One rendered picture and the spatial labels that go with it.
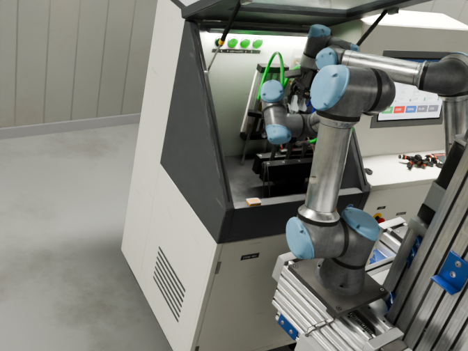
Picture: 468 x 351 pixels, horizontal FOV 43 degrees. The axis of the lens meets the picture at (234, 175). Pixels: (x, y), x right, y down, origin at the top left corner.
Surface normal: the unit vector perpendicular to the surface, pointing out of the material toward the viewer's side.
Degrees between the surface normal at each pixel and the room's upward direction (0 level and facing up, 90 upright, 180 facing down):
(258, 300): 90
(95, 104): 90
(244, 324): 90
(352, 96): 80
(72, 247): 0
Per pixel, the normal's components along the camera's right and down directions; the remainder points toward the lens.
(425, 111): 0.50, 0.33
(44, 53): 0.58, 0.52
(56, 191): 0.21, -0.84
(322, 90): -0.90, -0.13
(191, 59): -0.86, 0.08
